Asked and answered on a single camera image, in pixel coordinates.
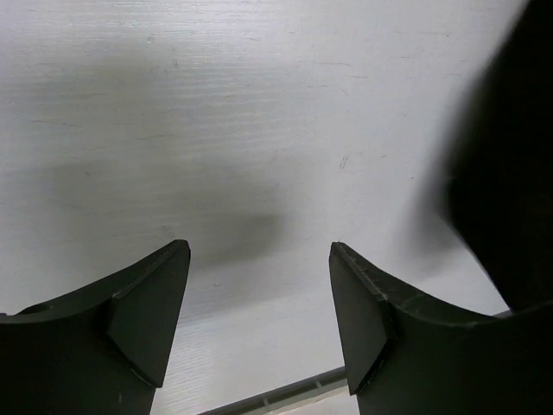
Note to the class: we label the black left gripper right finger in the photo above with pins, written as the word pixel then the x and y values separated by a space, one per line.
pixel 407 352

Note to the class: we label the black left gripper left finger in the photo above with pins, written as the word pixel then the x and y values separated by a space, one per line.
pixel 101 349

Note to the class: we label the black skirt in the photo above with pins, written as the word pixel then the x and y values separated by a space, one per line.
pixel 497 180

